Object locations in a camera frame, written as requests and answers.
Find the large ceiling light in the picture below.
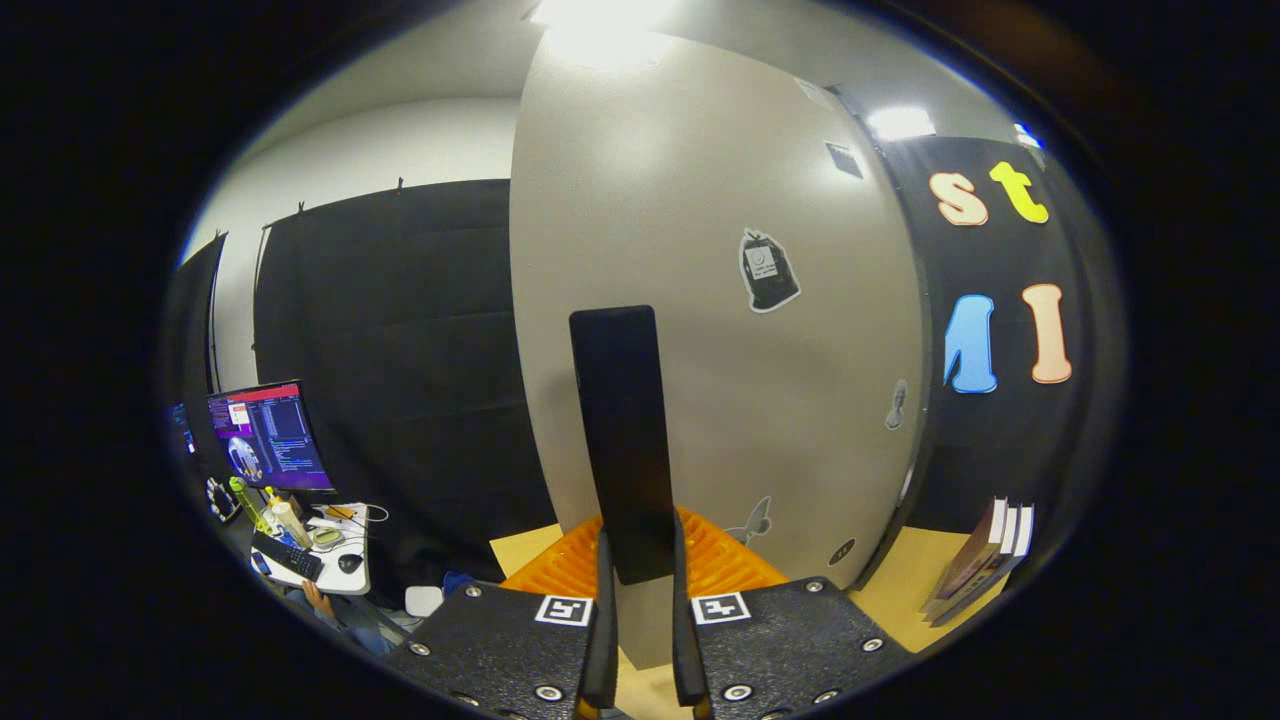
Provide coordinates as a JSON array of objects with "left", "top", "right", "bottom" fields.
[{"left": 528, "top": 0, "right": 691, "bottom": 46}]

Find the black keyboard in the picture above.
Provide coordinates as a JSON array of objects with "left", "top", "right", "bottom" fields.
[{"left": 249, "top": 529, "right": 325, "bottom": 584}]

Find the pink cover book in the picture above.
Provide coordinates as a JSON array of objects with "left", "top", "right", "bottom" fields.
[{"left": 920, "top": 497, "right": 1009, "bottom": 621}]

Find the grey blue book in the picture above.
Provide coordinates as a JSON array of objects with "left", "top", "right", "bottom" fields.
[{"left": 935, "top": 505, "right": 1037, "bottom": 628}]

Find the beige cabinet door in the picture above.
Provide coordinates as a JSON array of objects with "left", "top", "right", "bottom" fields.
[{"left": 508, "top": 20, "right": 926, "bottom": 673}]

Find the white office desk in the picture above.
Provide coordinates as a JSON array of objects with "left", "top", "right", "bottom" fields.
[{"left": 248, "top": 500, "right": 373, "bottom": 598}]

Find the yellow green bottle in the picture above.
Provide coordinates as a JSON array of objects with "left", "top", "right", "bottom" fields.
[{"left": 229, "top": 476, "right": 273, "bottom": 537}]

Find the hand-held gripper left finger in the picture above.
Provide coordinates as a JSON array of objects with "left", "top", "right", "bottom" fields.
[{"left": 385, "top": 515, "right": 621, "bottom": 720}]

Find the white spine book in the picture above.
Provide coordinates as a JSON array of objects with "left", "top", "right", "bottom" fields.
[{"left": 930, "top": 503, "right": 1023, "bottom": 626}]

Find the black door handle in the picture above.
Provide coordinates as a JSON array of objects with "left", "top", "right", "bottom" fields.
[{"left": 568, "top": 305, "right": 676, "bottom": 586}]

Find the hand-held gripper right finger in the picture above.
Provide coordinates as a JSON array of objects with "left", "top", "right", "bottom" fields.
[{"left": 670, "top": 508, "right": 915, "bottom": 720}]

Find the large computer monitor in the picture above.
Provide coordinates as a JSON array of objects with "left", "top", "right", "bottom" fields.
[{"left": 207, "top": 379, "right": 337, "bottom": 494}]

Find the small ceiling light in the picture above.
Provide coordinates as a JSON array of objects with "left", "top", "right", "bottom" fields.
[{"left": 866, "top": 106, "right": 938, "bottom": 142}]

